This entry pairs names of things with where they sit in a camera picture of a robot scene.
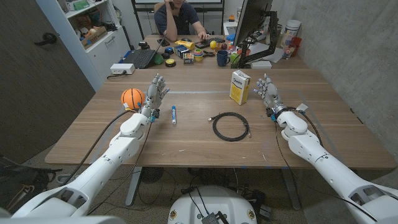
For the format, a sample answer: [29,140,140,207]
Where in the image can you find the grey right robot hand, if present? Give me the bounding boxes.
[253,73,289,119]

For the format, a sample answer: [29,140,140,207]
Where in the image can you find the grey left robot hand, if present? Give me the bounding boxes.
[141,73,170,119]

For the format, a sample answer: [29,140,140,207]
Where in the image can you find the white and yellow package box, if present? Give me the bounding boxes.
[229,70,252,106]

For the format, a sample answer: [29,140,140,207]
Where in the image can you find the orange mini basketball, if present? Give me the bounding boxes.
[121,88,146,110]

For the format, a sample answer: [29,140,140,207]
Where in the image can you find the white flat box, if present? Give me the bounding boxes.
[250,60,273,70]

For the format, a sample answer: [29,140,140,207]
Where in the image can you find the black laptop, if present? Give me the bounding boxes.
[122,34,167,70]

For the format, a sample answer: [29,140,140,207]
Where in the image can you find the white power adapter box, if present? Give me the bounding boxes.
[109,63,136,75]

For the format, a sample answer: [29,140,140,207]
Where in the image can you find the dark blue small box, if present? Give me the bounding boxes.
[174,44,190,59]

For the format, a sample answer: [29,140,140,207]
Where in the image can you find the red cup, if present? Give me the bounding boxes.
[289,36,302,57]

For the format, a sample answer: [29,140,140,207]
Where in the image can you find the yellow mustard bottle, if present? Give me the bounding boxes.
[174,40,196,51]

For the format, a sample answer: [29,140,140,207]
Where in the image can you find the dark blue mug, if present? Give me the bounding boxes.
[216,50,231,67]

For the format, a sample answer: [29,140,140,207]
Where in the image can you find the white cylindrical wipes canister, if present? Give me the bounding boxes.
[280,19,302,49]

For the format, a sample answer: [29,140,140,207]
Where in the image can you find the black keyboard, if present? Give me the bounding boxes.
[194,37,226,50]

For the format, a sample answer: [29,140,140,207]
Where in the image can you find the black computer monitor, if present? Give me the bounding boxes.
[230,0,279,69]

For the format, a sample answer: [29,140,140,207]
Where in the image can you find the person in dark shirt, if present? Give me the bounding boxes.
[154,0,211,42]

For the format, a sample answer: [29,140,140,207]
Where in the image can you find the cardboard box with items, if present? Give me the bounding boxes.
[80,26,108,50]

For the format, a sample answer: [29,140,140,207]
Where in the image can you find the white shelf cabinet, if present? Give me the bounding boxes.
[35,0,131,93]

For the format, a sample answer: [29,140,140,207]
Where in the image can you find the white robot torso base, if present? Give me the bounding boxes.
[167,185,258,224]

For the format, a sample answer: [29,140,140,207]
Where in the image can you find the black bag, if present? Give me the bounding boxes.
[0,154,63,212]

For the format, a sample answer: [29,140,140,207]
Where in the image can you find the black coiled Ethernet cable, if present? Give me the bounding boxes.
[208,111,251,142]

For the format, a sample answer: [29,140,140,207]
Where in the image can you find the black door handle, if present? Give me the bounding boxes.
[34,32,58,47]

